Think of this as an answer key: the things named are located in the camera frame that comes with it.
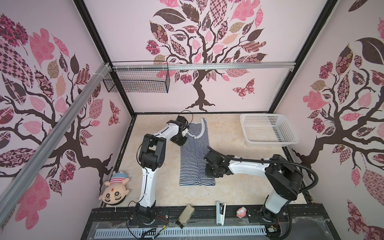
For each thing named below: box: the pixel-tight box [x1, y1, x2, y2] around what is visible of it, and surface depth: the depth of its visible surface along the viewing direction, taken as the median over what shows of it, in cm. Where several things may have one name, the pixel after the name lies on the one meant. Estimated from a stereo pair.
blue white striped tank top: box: [179, 118, 216, 186], surface depth 94 cm
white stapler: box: [216, 201, 227, 226], surface depth 74 cm
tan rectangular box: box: [176, 203, 196, 229], surface depth 73 cm
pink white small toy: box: [236, 206, 247, 218], surface depth 72 cm
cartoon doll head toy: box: [98, 171, 130, 206], surface depth 76 cm
